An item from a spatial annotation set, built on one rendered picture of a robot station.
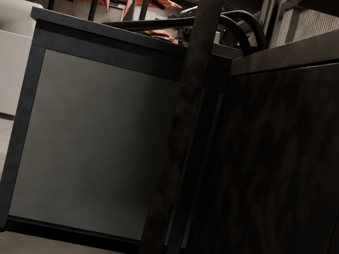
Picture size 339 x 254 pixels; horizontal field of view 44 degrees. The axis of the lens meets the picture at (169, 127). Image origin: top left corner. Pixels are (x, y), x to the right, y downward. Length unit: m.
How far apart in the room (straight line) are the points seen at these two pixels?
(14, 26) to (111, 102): 3.72
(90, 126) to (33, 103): 0.21
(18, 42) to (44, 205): 3.64
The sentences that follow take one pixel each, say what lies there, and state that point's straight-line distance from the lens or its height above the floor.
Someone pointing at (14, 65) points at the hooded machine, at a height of 0.62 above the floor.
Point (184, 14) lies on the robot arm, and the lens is 2.30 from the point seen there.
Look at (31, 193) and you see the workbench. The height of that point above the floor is 0.16.
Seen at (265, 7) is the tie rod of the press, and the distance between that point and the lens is 1.45.
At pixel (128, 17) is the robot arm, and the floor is 0.99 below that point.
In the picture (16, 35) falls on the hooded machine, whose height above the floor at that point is 0.95.
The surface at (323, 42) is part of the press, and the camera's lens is 0.86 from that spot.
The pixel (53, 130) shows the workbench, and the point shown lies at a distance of 1.54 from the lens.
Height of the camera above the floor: 0.58
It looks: 3 degrees down
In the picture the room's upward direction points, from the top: 14 degrees clockwise
